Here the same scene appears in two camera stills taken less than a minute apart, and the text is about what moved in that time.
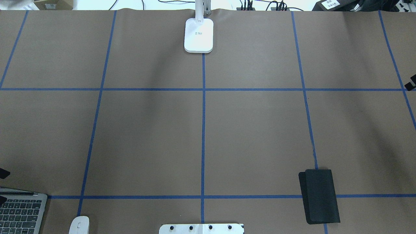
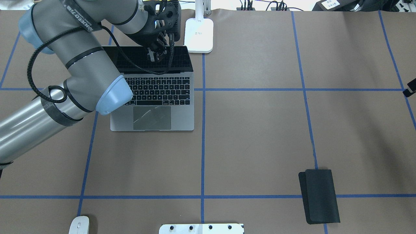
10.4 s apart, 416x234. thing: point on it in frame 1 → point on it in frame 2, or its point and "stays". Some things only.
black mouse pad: [319, 196] stays
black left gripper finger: [3, 200] → [162, 22]
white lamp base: [199, 31] stays
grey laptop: [22, 212] → [163, 98]
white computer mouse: [80, 225] stays
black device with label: [338, 5] stays
